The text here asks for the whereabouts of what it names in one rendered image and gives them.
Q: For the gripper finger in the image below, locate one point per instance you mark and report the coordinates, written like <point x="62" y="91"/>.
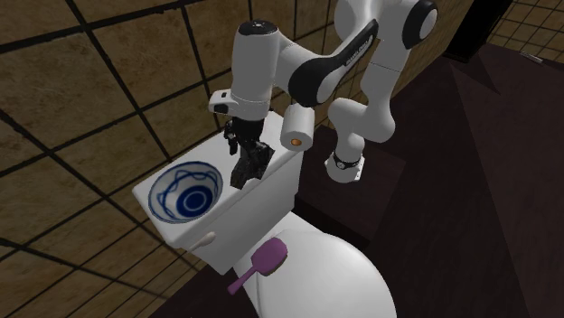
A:
<point x="230" y="137"/>
<point x="252" y="164"/>

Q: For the blue and white patterned bowl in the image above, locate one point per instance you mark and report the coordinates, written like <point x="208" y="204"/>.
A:
<point x="187" y="193"/>

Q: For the purple hairbrush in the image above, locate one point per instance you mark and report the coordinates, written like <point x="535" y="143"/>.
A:
<point x="268" y="259"/>

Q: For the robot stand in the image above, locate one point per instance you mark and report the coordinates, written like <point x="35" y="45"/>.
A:
<point x="348" y="198"/>

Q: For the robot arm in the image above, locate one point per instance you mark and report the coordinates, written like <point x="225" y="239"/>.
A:
<point x="255" y="66"/>

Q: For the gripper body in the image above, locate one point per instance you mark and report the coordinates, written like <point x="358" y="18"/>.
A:
<point x="249" y="129"/>

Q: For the white toilet paper roll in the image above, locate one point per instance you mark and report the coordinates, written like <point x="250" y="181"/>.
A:
<point x="298" y="127"/>

